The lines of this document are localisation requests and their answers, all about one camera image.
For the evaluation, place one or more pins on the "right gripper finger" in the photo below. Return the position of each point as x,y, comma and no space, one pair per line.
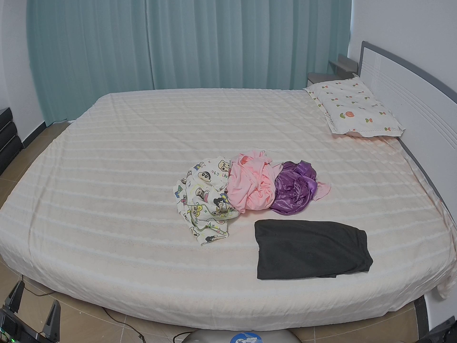
444,331

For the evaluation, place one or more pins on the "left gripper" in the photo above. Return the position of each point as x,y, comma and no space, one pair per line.
21,327

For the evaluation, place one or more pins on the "black T-shirt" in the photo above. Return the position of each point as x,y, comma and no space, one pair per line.
310,250

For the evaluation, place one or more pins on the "bed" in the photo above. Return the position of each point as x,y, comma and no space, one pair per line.
142,155

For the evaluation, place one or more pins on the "black chest of drawers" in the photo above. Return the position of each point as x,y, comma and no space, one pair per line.
9,138

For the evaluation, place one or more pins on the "white printed pyjama top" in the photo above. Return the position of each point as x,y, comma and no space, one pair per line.
203,198

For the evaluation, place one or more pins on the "purple garment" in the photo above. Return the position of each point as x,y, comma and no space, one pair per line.
294,191

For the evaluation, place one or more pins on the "white printed pillow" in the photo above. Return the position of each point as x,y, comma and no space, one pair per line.
357,105

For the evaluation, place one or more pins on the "pink garment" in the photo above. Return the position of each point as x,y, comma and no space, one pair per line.
250,184

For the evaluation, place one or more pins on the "blue-green curtain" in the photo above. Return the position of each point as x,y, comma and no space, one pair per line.
89,41
250,30

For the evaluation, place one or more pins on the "grey bedside table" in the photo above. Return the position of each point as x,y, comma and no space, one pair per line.
332,72

